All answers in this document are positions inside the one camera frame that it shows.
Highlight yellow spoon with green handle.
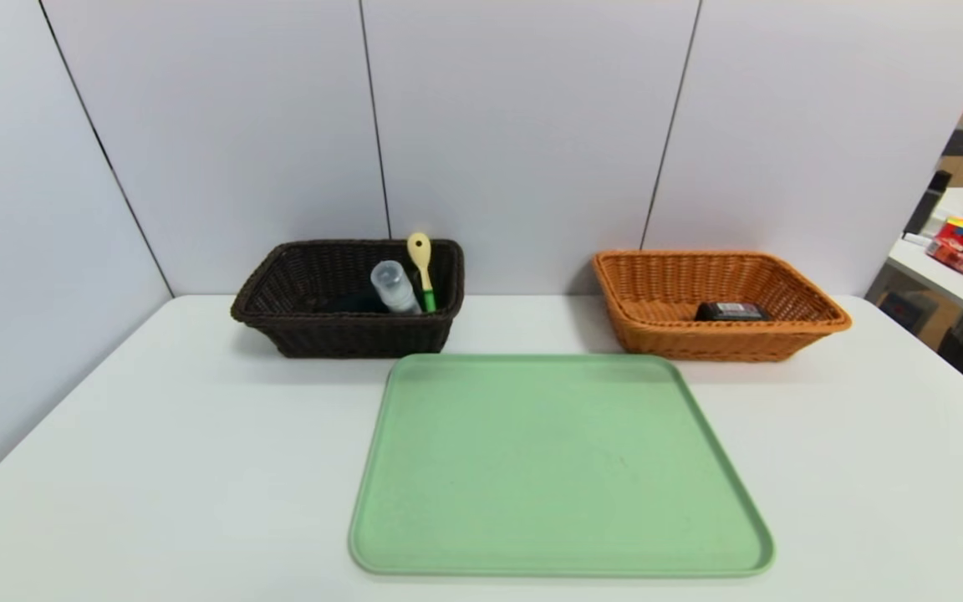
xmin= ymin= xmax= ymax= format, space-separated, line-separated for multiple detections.
xmin=407 ymin=232 xmax=438 ymax=313

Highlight white bottle with clear cap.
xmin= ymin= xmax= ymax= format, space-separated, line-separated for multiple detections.
xmin=369 ymin=260 xmax=422 ymax=315

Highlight black glasses case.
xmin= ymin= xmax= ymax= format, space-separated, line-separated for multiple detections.
xmin=314 ymin=288 xmax=390 ymax=315

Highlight small black carton pink top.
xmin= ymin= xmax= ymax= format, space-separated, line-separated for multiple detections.
xmin=695 ymin=301 xmax=771 ymax=322

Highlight dark brown wicker basket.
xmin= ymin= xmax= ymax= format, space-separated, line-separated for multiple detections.
xmin=230 ymin=239 xmax=466 ymax=360

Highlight orange wicker basket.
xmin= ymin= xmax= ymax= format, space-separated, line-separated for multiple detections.
xmin=591 ymin=250 xmax=853 ymax=363

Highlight light green plastic tray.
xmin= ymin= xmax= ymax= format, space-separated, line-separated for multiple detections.
xmin=349 ymin=352 xmax=776 ymax=579

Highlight black upright panel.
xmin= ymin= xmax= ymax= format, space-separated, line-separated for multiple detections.
xmin=904 ymin=171 xmax=953 ymax=237

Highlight white side table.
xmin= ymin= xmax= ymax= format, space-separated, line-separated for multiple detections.
xmin=887 ymin=188 xmax=963 ymax=329

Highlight red snack package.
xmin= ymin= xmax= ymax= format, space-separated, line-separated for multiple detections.
xmin=928 ymin=239 xmax=963 ymax=276

